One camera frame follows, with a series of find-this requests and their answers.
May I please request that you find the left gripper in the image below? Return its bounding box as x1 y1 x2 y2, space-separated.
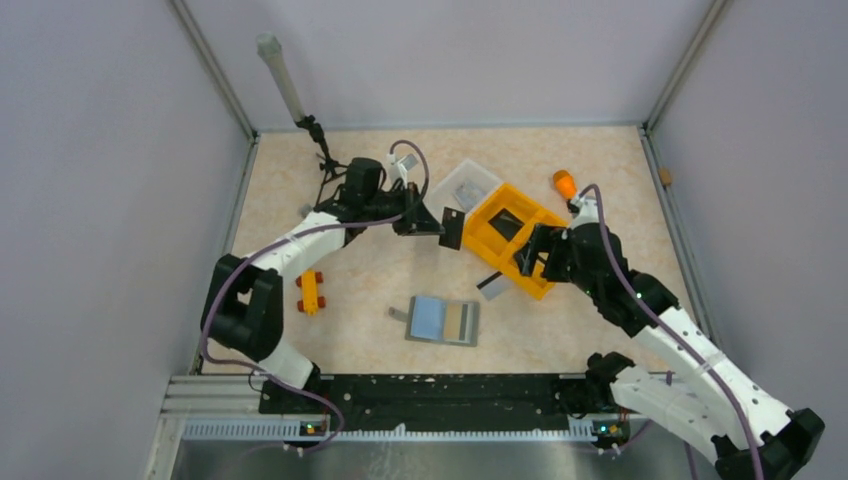
365 182 445 237

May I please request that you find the black card from holder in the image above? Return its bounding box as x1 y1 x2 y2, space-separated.
438 207 466 251

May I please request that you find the orange card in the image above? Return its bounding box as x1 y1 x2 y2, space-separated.
442 303 464 341

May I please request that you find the grey leather card holder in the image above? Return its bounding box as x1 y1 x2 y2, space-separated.
387 295 481 347

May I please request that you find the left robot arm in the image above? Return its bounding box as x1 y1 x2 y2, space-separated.
201 153 444 414

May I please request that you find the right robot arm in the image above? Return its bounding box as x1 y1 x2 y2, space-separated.
514 222 825 479

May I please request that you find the black card in yellow bin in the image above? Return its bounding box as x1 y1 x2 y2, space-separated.
489 208 525 242

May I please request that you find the grey card on table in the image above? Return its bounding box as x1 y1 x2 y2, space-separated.
476 271 513 301

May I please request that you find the white plastic bin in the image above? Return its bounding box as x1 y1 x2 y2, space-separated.
425 159 503 215

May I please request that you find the yellow plastic bin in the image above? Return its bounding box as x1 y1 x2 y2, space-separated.
462 183 568 300

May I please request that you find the yellow toy brick car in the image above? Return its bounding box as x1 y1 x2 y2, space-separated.
295 269 326 316

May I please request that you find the black mini tripod with tube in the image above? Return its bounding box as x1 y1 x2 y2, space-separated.
256 32 347 204

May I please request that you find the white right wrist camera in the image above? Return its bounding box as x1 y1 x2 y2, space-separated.
569 197 599 229

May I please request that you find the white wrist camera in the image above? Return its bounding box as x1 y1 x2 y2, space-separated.
386 153 419 187
569 197 599 229

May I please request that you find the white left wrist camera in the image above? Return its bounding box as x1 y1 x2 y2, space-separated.
386 153 419 187

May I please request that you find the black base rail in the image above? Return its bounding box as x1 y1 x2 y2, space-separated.
258 373 636 440

